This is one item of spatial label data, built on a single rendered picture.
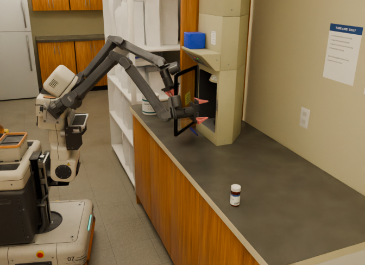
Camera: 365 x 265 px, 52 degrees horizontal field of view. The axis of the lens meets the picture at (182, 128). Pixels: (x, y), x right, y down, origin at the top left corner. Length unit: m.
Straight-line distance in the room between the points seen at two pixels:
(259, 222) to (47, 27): 6.37
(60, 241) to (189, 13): 1.70
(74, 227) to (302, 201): 1.62
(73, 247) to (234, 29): 1.70
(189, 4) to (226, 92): 0.61
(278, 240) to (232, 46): 1.13
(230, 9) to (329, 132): 0.85
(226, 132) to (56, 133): 1.07
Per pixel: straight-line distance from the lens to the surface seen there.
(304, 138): 2.31
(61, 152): 2.52
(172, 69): 2.31
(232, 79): 2.24
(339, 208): 1.86
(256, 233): 1.59
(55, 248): 2.68
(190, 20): 2.47
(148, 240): 3.08
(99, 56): 2.64
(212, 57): 2.15
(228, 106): 2.28
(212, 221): 1.90
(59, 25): 7.51
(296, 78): 2.31
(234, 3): 2.18
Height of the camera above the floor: 1.87
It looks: 21 degrees down
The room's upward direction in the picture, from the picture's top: 1 degrees clockwise
